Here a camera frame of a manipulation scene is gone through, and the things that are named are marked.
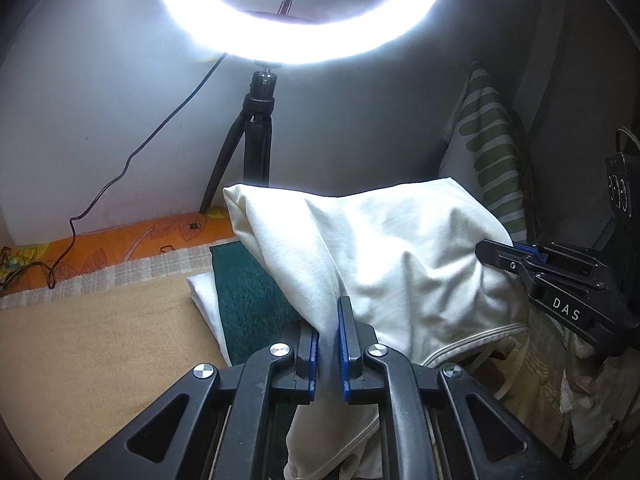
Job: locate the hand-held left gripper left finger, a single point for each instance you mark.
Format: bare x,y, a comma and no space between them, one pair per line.
312,355

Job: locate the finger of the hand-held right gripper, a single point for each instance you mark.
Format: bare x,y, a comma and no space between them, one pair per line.
495,254
535,252

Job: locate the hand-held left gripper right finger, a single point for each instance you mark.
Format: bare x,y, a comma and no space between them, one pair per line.
344,345

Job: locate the white camisole top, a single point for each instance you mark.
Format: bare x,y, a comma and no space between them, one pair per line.
400,260

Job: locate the patterned beige cloth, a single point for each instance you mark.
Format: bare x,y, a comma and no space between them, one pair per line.
540,385

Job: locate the dark green folded cloth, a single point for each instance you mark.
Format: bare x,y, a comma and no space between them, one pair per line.
250,285

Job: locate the green striped pillow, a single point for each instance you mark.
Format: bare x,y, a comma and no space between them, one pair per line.
485,145

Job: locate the grey checked cloth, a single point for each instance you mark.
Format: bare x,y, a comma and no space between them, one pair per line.
125,270

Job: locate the beige blanket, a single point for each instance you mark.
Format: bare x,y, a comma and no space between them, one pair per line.
100,340

